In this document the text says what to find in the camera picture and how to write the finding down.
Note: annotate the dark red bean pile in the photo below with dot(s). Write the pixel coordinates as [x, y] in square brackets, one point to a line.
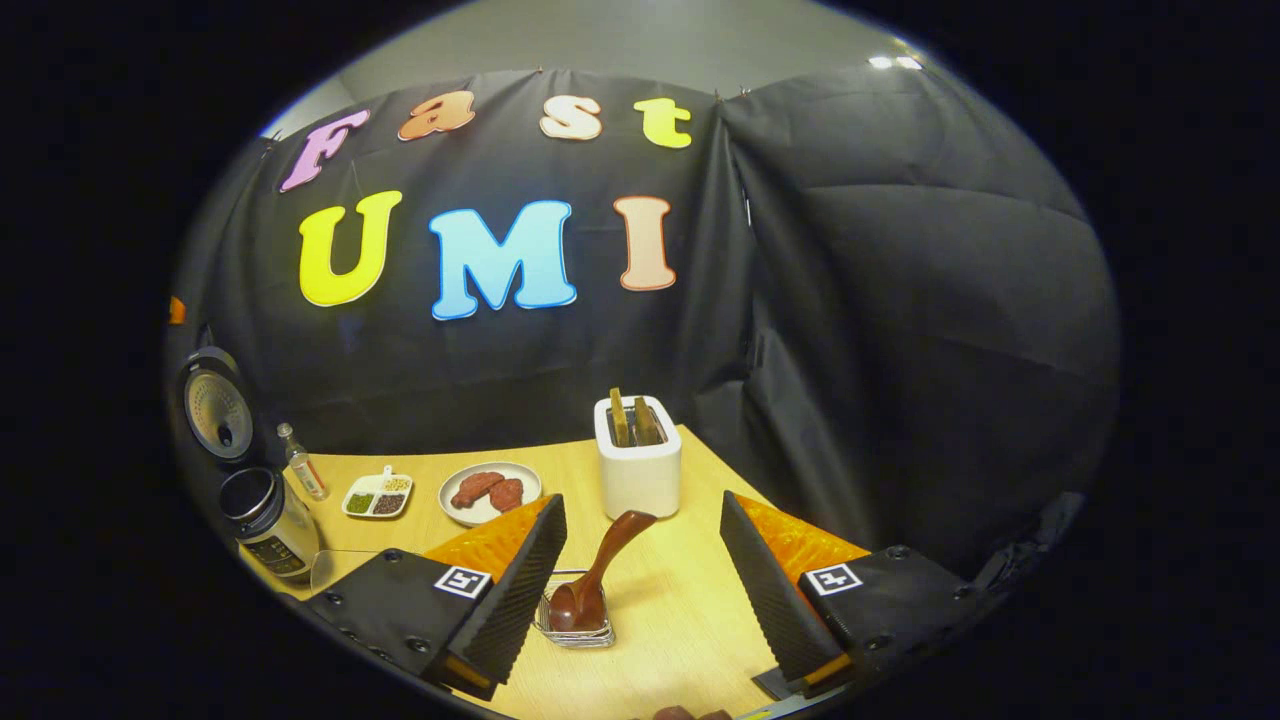
[388, 504]

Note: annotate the round white plate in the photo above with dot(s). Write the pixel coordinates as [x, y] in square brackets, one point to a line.
[528, 485]

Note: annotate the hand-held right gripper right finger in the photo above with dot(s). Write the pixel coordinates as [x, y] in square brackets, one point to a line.
[770, 600]

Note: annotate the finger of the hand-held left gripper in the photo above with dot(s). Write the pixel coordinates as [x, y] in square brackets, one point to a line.
[176, 311]

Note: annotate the small glass bottle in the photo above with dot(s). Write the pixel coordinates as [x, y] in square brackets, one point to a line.
[305, 470]

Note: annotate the white toaster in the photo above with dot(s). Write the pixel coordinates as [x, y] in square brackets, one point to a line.
[640, 485]

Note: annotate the yellow bean pile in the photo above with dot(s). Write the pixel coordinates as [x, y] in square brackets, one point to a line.
[396, 485]

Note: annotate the small ceiling light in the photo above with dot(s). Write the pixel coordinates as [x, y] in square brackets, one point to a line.
[895, 62]

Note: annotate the divided white dish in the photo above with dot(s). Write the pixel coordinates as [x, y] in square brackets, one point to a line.
[362, 485]

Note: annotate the red meat piece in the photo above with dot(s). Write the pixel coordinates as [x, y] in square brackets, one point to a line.
[507, 495]
[475, 490]

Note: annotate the green bean pile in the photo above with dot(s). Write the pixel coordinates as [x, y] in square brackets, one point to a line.
[359, 503]

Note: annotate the brown toast slice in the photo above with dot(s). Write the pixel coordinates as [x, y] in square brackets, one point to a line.
[647, 422]
[620, 420]

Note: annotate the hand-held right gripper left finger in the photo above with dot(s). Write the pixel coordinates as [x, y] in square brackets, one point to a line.
[520, 600]

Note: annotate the dark wooden spoon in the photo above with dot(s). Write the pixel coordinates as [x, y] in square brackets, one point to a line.
[600, 570]

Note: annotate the black silver rice cooker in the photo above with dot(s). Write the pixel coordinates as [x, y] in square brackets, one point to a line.
[280, 530]

